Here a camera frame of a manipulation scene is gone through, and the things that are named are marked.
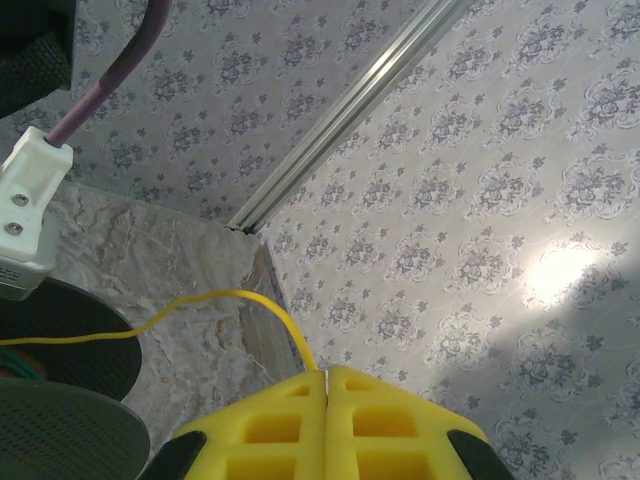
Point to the aluminium frame post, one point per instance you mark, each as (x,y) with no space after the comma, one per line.
(350,114)

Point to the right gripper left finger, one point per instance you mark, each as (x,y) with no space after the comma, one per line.
(260,440)

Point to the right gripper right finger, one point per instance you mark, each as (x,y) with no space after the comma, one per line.
(390,440)

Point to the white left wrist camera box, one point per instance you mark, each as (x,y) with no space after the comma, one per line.
(30,200)

